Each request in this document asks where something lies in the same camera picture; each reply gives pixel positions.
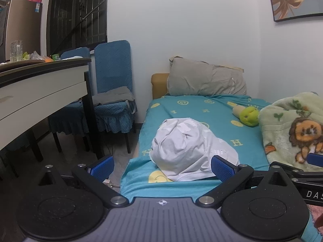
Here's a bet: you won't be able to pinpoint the green plush toy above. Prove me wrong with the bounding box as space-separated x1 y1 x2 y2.
232 106 260 126

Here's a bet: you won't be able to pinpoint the white t-shirt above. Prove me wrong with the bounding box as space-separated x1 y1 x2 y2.
151 117 240 182

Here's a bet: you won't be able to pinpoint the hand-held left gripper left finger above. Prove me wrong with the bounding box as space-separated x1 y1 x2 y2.
38 155 130 208

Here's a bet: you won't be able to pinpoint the dark window grille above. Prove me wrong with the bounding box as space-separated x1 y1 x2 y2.
47 0 108 56

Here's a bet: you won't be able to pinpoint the tall blue covered chair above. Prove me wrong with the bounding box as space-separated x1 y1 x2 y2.
92 40 138 154

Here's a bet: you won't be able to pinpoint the bed with teal printed sheet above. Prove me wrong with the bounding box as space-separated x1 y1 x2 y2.
121 94 273 203

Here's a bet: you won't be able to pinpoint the short blue covered chair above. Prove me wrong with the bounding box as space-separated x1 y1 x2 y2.
48 47 92 153

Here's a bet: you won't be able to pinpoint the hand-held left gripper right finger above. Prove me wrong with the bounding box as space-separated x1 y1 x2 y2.
195 155 293 210

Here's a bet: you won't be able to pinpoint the white table with black legs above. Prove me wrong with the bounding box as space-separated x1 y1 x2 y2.
0 57 104 162

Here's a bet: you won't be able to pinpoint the grey folded cloth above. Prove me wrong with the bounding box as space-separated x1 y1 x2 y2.
93 86 135 105

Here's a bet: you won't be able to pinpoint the green lion printed blanket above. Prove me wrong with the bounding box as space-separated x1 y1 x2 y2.
259 91 323 172

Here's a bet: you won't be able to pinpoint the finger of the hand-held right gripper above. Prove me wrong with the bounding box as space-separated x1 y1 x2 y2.
278 152 323 182

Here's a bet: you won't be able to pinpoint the grey pillow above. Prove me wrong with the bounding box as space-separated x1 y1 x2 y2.
167 57 247 97

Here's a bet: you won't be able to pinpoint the tan bed headboard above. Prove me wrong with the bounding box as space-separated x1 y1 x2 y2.
151 73 170 99

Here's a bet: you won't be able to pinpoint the brown refrigerator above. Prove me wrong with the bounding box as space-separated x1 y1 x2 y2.
0 0 43 62

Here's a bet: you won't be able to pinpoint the clear plastic bag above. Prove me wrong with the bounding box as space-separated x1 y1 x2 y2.
29 51 47 61

